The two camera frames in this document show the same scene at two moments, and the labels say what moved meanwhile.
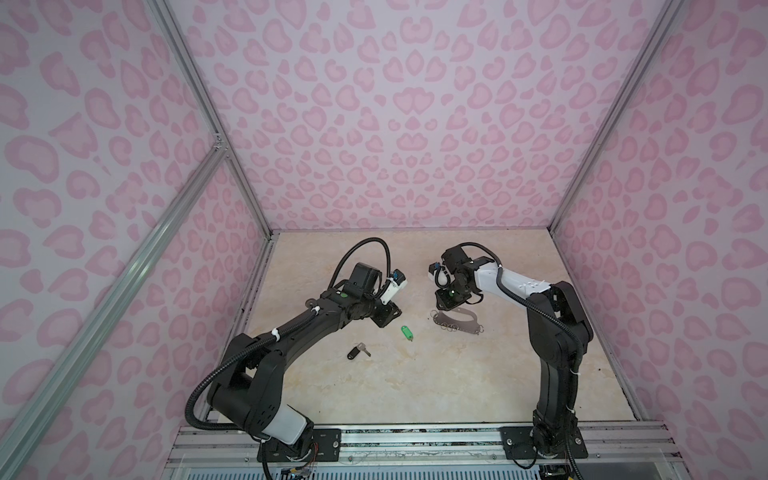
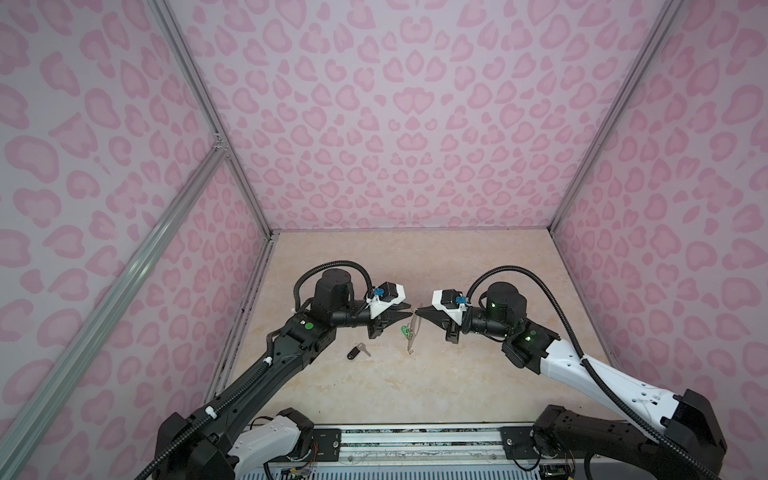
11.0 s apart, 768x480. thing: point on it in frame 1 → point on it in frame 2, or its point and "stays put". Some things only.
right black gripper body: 452,296 → 453,332
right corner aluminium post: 649,52 stays put
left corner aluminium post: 221,136 stays put
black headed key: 356,349 stays put
